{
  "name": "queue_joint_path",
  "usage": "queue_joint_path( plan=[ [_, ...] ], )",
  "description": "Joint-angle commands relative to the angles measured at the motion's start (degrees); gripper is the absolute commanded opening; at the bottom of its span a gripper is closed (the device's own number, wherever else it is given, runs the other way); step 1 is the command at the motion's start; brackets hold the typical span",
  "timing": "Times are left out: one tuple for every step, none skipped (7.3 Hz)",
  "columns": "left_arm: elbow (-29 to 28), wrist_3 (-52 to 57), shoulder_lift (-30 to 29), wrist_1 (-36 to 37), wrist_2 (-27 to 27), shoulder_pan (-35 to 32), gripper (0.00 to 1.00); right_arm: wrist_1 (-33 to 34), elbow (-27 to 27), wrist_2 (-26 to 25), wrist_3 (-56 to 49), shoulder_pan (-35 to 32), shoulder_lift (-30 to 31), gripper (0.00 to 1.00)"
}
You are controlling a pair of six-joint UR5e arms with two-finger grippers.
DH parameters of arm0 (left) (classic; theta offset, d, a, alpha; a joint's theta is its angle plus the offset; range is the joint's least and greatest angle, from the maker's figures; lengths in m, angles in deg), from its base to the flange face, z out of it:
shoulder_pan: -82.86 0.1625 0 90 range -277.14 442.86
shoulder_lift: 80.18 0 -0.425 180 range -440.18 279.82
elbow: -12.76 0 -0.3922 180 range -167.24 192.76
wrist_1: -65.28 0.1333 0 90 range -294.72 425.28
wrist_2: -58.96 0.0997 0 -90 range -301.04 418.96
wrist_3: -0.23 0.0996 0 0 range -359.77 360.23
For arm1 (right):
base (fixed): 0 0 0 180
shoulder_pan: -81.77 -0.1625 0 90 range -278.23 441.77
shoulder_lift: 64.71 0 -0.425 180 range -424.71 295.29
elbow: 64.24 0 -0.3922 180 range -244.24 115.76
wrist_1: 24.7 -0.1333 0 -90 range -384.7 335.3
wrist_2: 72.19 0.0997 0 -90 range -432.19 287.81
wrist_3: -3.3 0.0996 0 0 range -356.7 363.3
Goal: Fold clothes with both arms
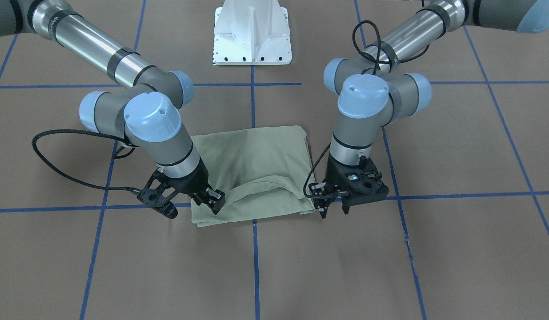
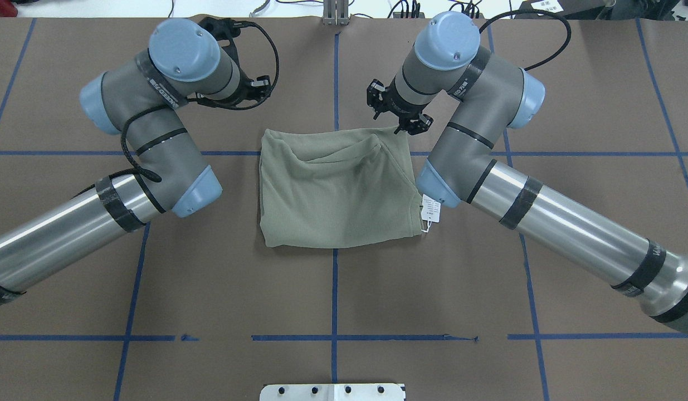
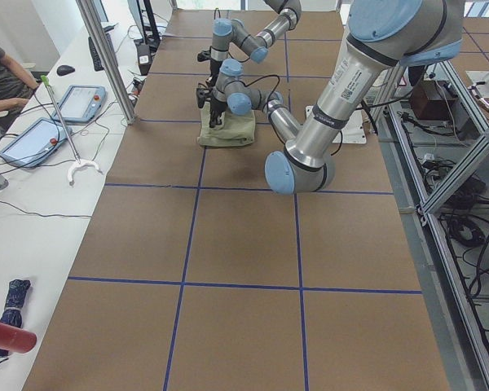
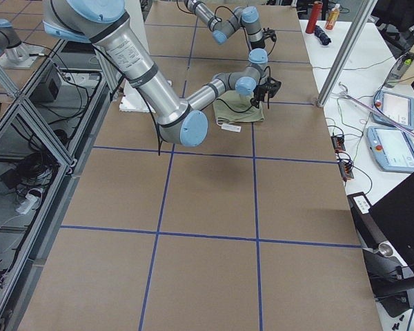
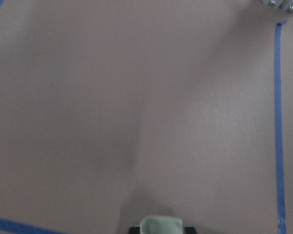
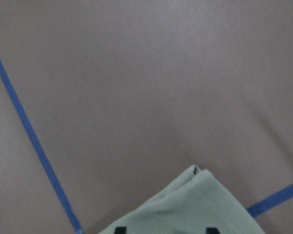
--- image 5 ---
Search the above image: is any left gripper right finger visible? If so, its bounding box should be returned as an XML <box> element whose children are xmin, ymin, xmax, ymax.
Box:
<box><xmin>183</xmin><ymin>227</ymin><xmax>196</xmax><ymax>234</ymax></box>

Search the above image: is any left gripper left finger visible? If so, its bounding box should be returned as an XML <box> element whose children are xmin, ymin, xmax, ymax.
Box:
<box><xmin>128</xmin><ymin>226</ymin><xmax>140</xmax><ymax>234</ymax></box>

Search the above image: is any olive green long-sleeve shirt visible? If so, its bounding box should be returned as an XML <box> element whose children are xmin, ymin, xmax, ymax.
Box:
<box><xmin>140</xmin><ymin>215</ymin><xmax>183</xmax><ymax>234</ymax></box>

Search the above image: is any aluminium frame post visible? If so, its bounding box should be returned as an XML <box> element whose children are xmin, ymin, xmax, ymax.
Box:
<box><xmin>259</xmin><ymin>0</ymin><xmax>293</xmax><ymax>14</ymax></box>

